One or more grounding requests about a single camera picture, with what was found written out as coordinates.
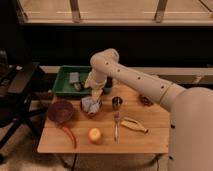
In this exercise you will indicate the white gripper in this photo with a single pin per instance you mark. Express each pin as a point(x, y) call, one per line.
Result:
point(96, 81)

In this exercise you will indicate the grey towel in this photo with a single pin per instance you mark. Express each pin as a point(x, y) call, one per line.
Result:
point(89, 105)

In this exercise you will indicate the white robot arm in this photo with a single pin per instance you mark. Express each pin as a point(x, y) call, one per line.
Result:
point(191, 110)

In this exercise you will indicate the dark tool in tray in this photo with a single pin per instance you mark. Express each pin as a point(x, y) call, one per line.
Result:
point(79, 86)

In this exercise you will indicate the green plastic tray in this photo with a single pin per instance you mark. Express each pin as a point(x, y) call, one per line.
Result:
point(63, 88)

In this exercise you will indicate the white lidded cup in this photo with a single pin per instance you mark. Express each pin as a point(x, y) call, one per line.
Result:
point(108, 86)

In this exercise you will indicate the grey sponge block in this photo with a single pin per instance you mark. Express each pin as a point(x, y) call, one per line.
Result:
point(74, 77)

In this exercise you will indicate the orange bowl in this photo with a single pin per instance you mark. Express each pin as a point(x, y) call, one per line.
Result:
point(93, 114)

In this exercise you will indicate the purple bowl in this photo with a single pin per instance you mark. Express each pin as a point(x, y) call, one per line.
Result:
point(60, 111)

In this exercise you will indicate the wooden folding table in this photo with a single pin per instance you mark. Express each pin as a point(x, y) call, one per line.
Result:
point(154, 118)

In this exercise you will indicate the brown pine cone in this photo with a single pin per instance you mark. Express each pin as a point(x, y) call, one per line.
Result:
point(145, 101)

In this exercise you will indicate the yellow apple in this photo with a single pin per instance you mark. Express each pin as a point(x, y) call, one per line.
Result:
point(94, 135)

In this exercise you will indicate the red chili pepper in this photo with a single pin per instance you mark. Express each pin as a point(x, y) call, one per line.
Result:
point(70, 135)

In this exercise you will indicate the black chair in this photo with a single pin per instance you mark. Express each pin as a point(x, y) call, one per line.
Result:
point(16, 94)

